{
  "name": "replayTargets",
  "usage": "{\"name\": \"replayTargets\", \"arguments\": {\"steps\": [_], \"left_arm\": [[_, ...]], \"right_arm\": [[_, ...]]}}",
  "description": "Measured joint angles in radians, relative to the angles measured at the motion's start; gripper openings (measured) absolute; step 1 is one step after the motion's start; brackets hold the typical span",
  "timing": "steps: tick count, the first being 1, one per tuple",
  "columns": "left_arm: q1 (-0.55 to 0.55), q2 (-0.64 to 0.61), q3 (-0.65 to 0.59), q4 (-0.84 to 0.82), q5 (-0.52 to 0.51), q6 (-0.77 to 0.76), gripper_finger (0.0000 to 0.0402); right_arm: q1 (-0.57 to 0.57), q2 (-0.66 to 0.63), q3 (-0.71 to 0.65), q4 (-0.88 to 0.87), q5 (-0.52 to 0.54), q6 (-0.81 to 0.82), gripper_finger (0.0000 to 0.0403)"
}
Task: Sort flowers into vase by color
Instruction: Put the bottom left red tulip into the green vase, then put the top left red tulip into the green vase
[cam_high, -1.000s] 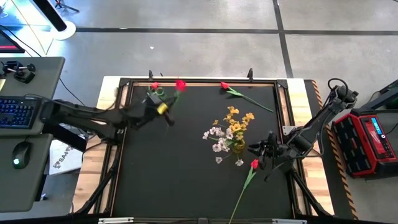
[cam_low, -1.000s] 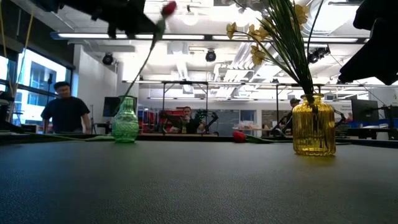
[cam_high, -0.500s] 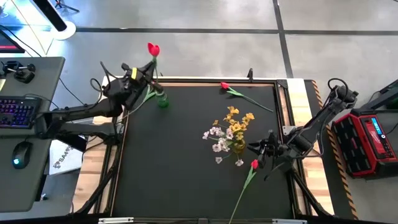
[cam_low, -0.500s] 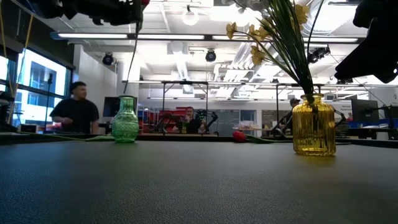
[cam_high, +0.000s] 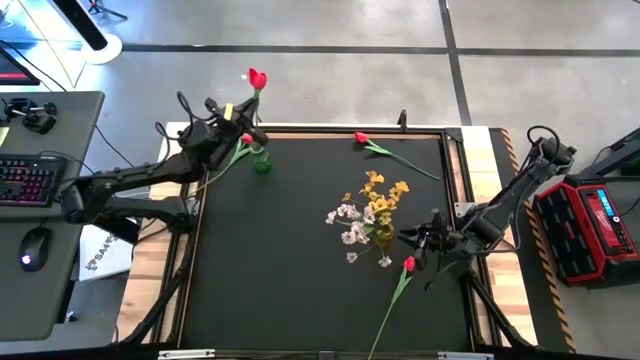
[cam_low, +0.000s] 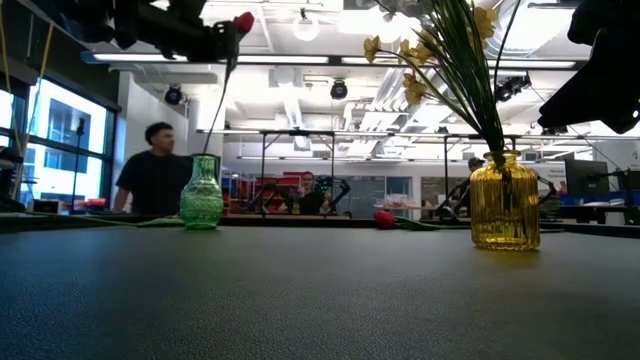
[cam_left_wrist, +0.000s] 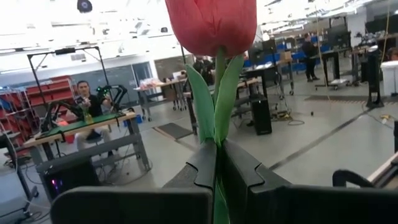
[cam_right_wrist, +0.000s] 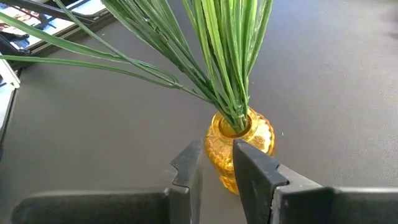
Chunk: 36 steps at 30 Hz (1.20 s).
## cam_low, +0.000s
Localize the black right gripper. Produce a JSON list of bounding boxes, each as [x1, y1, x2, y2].
[[537, 44, 640, 135]]

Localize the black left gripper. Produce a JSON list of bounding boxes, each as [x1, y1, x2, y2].
[[124, 0, 240, 64]]

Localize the red artificial tulip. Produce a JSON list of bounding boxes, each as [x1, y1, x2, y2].
[[24, 210, 184, 229], [373, 209, 471, 233], [202, 10, 256, 157]]

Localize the yellow artificial flower bunch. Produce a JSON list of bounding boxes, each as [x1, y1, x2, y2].
[[363, 4, 506, 156]]

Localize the white artificial flower bunch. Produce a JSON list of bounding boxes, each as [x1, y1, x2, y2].
[[357, 0, 524, 156]]

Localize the yellow glass vase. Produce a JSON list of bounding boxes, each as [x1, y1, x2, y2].
[[469, 149, 542, 252]]

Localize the green glass vase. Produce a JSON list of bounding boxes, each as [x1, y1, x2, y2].
[[179, 153, 225, 232]]

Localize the long ceiling light strip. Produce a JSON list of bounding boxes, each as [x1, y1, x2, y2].
[[82, 50, 331, 67]]

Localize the round ceiling lamp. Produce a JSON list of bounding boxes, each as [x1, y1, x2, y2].
[[292, 7, 321, 43]]

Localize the black background monitor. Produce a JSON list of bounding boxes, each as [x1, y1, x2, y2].
[[564, 158, 610, 199]]

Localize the person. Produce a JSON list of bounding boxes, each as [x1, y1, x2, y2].
[[112, 121, 195, 216], [457, 156, 487, 217], [292, 171, 334, 217]]

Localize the red storage bins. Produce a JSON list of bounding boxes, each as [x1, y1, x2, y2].
[[254, 172, 302, 201]]

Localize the black microphone stand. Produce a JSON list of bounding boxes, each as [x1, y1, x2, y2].
[[69, 117, 87, 214]]

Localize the black table mat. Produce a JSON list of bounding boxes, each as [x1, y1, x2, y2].
[[0, 225, 640, 360]]

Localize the black background frame stand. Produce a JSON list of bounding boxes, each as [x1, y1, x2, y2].
[[257, 129, 337, 218]]

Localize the yellow hanging cable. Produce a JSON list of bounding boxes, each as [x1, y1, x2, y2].
[[12, 22, 55, 201]]

